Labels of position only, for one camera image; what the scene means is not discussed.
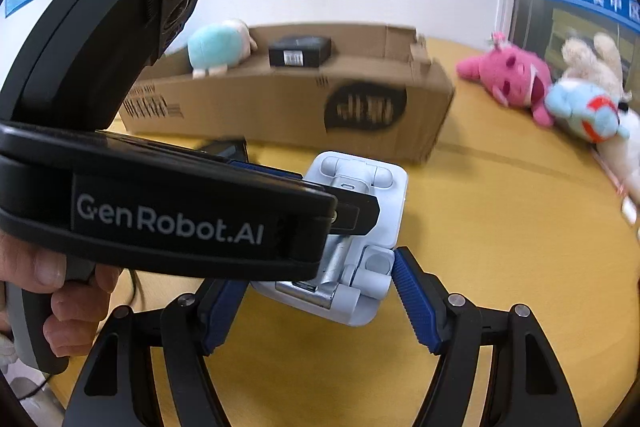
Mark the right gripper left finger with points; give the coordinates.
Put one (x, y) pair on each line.
(116, 385)

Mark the teal white plush toy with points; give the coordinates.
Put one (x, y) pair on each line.
(215, 48)

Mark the white folding phone stand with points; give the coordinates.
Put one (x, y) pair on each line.
(355, 270)

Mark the black sunglasses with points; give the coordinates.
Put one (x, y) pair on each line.
(226, 150)

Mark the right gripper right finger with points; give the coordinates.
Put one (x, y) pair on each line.
(526, 383)

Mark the pink plush toy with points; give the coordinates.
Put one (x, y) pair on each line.
(514, 77)

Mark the light blue plush toy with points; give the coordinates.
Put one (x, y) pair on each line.
(586, 109)

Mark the black product box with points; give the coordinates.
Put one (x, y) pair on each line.
(299, 51)

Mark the person's left hand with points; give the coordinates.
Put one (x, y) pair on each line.
(77, 308)

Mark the cream plush dog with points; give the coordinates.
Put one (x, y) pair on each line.
(600, 63)

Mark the brown cardboard box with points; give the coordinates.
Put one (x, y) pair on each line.
(378, 95)

